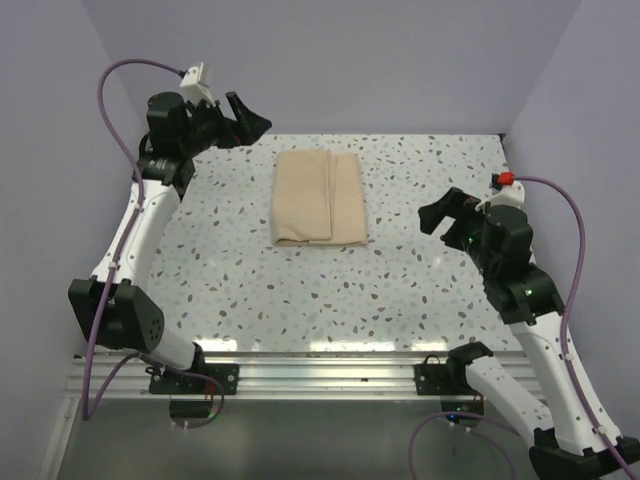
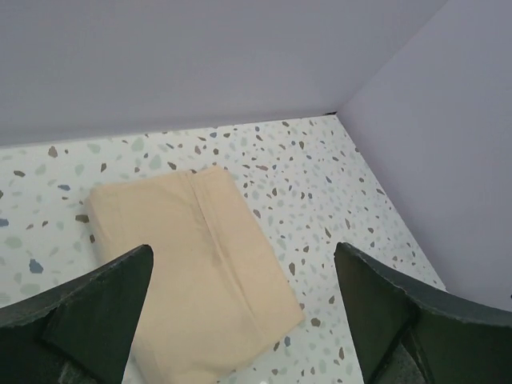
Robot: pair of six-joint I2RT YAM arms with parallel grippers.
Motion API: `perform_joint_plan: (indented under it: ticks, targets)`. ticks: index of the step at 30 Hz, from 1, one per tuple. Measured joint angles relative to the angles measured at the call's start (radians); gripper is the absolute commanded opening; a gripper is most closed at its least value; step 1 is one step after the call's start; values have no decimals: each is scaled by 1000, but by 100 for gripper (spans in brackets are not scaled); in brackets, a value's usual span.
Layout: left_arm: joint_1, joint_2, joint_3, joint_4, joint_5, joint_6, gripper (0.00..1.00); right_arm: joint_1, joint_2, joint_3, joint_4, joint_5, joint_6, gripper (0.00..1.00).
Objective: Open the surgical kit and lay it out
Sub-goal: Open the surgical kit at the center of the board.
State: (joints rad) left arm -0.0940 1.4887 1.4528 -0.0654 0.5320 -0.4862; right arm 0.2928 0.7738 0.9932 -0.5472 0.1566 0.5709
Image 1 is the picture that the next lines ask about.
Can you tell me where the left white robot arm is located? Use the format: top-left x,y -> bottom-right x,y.
68,91 -> 272,393

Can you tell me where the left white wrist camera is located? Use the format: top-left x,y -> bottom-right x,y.
179,62 -> 219,106

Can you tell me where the aluminium frame rail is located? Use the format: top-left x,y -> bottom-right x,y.
67,352 -> 551,401

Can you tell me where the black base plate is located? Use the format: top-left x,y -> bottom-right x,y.
413,363 -> 457,396
145,363 -> 240,395

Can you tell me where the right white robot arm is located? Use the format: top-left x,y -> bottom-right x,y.
418,184 -> 639,479

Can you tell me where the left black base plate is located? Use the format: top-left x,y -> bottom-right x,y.
145,363 -> 240,395

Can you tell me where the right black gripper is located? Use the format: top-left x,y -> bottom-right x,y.
418,186 -> 497,275

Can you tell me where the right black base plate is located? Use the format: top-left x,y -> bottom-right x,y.
413,363 -> 457,396

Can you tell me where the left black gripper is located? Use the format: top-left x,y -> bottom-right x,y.
179,91 -> 270,157

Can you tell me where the beige surgical drape cloth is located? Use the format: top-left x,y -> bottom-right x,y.
271,149 -> 368,246

